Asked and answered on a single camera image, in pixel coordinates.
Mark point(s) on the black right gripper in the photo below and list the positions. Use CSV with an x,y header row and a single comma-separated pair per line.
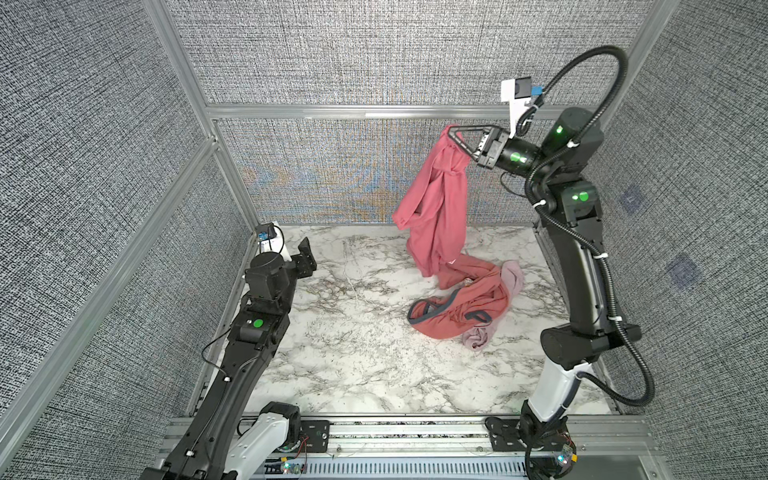
x,y
494,145

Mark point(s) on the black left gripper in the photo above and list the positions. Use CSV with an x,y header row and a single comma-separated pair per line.
x,y
304,249

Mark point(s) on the dark pink shirt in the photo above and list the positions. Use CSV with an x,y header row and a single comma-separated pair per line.
x,y
434,209

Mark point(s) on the rose shirt with grey collar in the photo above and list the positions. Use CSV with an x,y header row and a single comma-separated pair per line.
x,y
474,292

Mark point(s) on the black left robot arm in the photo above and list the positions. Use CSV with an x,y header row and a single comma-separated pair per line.
x,y
210,448

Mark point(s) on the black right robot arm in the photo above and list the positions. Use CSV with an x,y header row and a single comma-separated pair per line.
x,y
570,219

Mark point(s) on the light pink ribbed cloth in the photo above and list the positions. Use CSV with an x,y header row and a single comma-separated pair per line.
x,y
513,279

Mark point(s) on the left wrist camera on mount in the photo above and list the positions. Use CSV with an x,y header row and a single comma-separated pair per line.
x,y
270,238

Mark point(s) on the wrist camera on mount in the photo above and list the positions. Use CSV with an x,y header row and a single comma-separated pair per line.
x,y
270,238
521,96

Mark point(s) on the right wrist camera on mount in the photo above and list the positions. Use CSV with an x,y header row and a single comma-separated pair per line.
x,y
521,96

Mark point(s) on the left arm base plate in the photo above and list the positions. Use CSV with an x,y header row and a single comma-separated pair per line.
x,y
312,436

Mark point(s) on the aluminium front rail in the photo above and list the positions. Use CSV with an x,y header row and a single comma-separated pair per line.
x,y
409,446

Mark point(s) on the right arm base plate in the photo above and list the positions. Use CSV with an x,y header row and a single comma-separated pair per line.
x,y
517,434

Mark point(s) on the aluminium enclosure frame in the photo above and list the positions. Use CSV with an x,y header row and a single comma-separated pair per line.
x,y
104,128

